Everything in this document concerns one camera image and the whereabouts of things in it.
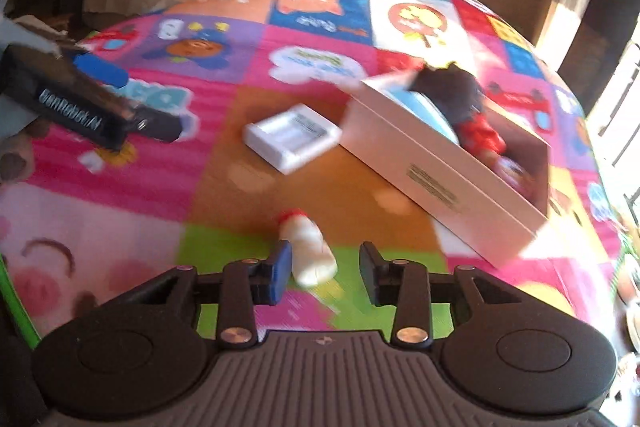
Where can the black-haired doll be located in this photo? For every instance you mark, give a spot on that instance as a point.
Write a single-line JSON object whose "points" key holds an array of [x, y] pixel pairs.
{"points": [[450, 92]]}

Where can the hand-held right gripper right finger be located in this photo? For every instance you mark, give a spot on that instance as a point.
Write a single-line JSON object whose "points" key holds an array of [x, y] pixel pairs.
{"points": [[370, 272]]}

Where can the white bottle with red cap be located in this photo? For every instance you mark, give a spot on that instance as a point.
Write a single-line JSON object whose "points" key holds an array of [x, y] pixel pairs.
{"points": [[310, 252]]}

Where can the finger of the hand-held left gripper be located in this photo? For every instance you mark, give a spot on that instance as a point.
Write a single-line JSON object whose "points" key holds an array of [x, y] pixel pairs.
{"points": [[160, 124], [102, 69]]}

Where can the small white tray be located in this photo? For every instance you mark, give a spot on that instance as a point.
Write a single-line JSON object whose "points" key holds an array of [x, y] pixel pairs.
{"points": [[290, 139]]}

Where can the colourful cartoon play mat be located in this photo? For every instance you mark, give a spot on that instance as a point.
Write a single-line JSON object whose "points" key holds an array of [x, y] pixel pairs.
{"points": [[165, 167]]}

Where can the light blue item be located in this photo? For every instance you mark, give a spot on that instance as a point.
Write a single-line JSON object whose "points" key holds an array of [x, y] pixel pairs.
{"points": [[425, 112]]}

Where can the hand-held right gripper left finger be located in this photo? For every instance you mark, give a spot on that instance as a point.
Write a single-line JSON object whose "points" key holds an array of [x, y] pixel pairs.
{"points": [[282, 269]]}

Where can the person's left hand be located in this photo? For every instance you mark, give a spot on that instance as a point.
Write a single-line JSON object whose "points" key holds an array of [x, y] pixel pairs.
{"points": [[15, 159]]}

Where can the white cardboard box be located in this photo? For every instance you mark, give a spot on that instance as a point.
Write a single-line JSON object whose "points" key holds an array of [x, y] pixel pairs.
{"points": [[430, 177]]}

